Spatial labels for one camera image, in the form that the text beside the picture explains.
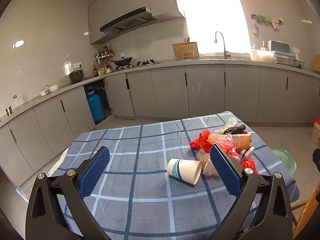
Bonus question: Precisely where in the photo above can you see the red printed clear wrapper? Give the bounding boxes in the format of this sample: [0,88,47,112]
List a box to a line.
[212,135,244,159]

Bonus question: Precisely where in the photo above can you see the gas stove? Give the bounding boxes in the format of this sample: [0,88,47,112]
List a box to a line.
[114,59,161,71]

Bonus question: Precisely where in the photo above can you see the wicker chair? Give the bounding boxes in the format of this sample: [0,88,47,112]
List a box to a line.
[291,187,320,240]

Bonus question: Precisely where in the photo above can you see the clear plastic bag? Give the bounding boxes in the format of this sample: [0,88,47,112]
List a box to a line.
[212,117,238,134]

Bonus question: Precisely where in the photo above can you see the grey kitchen base cabinets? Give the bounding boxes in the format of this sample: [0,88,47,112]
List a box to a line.
[0,59,320,188]

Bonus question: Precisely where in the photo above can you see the sauce bottles on counter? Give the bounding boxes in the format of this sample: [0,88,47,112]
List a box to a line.
[92,65,112,77]

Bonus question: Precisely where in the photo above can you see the steel basin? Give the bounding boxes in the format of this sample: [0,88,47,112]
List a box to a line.
[272,51,300,67]

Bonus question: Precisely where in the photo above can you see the steel kitchen faucet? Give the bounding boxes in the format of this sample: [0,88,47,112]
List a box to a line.
[214,31,231,60]

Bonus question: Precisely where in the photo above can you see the small red net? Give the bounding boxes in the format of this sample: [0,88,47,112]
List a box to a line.
[241,158,258,175]

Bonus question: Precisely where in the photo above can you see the spice rack with bottles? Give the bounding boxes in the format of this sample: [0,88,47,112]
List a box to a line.
[94,44,115,64]

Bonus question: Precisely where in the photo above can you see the beige packet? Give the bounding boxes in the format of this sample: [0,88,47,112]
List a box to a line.
[208,133,252,150]

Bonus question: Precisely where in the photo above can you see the black foam net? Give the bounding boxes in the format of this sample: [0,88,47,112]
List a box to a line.
[222,124,247,135]

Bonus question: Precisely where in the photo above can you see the red foam net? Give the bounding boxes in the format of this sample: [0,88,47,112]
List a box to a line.
[189,128,213,153]

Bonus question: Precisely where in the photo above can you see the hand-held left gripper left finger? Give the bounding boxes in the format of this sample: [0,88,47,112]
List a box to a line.
[25,145,111,240]

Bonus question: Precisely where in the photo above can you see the bright window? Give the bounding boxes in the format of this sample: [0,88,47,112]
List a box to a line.
[181,0,251,55]

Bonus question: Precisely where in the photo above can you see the white paper cup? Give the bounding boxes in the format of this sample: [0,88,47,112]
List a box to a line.
[167,158,203,186]

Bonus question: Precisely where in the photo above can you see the white plastic container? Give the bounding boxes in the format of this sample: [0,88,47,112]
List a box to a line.
[250,49,274,62]

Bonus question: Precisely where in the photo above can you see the black range hood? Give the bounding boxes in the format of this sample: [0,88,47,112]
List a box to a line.
[100,7,158,34]

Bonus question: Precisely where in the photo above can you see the dark rice cooker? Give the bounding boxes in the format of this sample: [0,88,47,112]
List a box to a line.
[69,70,84,85]

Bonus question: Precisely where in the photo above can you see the pink bin with red lid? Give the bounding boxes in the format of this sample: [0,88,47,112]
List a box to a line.
[310,118,320,143]

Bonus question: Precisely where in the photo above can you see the white sponge with black stripe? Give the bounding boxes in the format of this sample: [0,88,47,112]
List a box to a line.
[239,146,255,159]

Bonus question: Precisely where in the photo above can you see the hanging cloths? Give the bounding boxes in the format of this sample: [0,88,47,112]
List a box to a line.
[251,14,284,30]

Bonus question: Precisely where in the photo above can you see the blue gas cylinder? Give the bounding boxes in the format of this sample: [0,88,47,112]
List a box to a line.
[86,85,106,124]

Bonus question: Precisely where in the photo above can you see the blue checked tablecloth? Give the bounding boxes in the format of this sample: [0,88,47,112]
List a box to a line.
[47,110,300,240]

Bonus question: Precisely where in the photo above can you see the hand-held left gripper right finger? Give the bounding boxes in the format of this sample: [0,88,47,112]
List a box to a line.
[209,144,293,240]

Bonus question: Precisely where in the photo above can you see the crumpled clear plastic wrap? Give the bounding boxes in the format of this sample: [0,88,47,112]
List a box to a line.
[199,152,220,177]

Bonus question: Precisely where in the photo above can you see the black wok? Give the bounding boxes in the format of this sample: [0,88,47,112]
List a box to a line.
[107,57,133,68]

